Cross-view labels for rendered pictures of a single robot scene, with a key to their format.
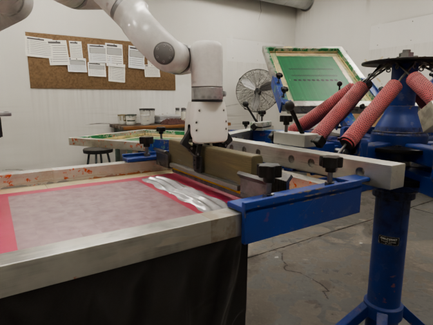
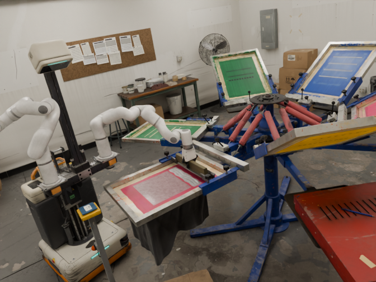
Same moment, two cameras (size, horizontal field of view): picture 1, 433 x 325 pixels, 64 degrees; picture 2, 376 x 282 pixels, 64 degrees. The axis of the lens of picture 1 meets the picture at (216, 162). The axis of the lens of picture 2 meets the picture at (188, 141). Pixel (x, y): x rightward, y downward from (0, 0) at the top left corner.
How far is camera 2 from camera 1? 1.46 m
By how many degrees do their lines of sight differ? 13
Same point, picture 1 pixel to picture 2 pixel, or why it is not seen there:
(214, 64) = (188, 138)
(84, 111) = (99, 88)
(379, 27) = not seen: outside the picture
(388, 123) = (262, 125)
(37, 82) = (67, 76)
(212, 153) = (192, 164)
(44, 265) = (165, 208)
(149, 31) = (168, 134)
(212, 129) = (191, 156)
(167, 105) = (152, 71)
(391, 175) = (244, 168)
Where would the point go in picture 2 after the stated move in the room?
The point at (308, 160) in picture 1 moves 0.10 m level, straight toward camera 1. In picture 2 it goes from (224, 159) to (222, 165)
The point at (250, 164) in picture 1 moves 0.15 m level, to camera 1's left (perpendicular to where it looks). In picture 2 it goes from (203, 171) to (182, 174)
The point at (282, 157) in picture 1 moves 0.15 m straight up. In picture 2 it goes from (216, 156) to (214, 139)
